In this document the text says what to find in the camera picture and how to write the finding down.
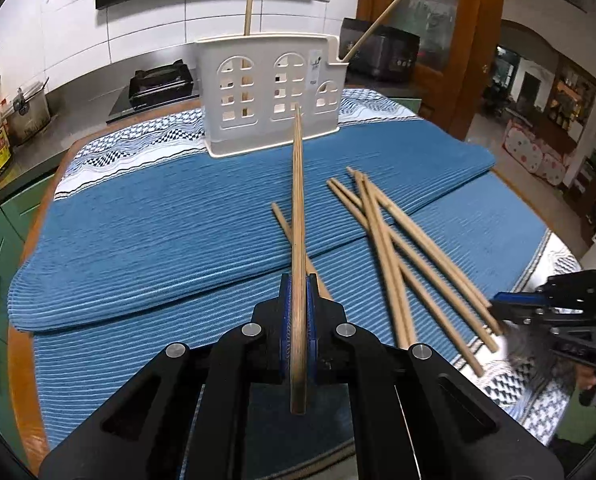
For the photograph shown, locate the wooden glass-door cabinet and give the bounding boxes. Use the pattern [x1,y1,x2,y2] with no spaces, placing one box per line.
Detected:
[355,0,507,141]

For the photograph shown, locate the white plastic utensil holder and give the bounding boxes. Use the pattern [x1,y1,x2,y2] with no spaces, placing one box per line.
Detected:
[195,34,351,159]

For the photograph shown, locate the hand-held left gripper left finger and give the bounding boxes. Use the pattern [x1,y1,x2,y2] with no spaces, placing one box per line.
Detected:
[38,272,295,480]

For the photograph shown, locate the person's green clothing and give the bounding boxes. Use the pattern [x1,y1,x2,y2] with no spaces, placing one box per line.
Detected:
[548,390,596,461]

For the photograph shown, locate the blue white patterned cloth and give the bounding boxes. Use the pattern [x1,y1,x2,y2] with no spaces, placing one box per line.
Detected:
[53,87,584,448]

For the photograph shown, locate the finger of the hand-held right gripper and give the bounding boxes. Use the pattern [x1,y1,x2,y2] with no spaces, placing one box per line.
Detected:
[488,270,596,312]
[494,308,596,332]

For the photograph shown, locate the steel cooking pot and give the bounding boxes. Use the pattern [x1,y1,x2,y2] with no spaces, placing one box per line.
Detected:
[2,80,53,143]

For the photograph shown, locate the black gas stove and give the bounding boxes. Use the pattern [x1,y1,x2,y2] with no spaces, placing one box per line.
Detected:
[105,59,201,125]

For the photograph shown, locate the wooden chopstick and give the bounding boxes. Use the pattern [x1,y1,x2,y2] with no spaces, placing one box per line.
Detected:
[362,175,503,335]
[354,170,409,350]
[360,174,419,348]
[271,202,333,301]
[289,102,309,417]
[346,166,501,352]
[242,0,257,118]
[339,0,407,62]
[327,178,484,378]

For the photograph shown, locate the white dotted playpen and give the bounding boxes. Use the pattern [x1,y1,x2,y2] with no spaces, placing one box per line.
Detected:
[502,120,571,187]

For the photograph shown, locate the green kitchen cabinets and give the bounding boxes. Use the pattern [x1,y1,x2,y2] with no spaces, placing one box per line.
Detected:
[0,170,59,441]

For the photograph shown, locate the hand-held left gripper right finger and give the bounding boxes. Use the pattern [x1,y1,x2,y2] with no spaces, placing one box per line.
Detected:
[307,273,564,480]

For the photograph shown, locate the black countertop appliance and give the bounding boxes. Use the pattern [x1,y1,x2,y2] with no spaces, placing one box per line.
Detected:
[339,17,421,82]

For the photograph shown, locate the wooden display shelf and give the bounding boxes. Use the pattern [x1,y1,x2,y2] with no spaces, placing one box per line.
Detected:
[548,55,596,133]

